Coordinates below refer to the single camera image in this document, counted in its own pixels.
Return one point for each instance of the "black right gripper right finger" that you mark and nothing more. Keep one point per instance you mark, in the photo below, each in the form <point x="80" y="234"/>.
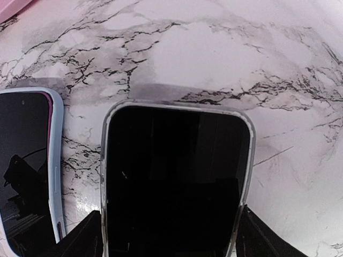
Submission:
<point x="256" y="239"/>

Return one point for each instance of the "black smartphone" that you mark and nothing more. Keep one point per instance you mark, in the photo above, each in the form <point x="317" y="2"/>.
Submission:
<point x="177" y="182"/>

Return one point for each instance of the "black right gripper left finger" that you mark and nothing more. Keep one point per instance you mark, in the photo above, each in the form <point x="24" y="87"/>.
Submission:
<point x="84" y="240"/>

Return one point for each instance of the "clear phone case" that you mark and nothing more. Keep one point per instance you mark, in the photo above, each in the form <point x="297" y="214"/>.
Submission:
<point x="252" y="150"/>

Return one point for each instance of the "light blue phone case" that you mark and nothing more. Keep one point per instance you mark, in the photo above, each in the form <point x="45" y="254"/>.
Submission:
<point x="57" y="160"/>

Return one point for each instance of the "pink plate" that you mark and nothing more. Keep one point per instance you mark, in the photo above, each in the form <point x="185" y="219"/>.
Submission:
<point x="10" y="8"/>

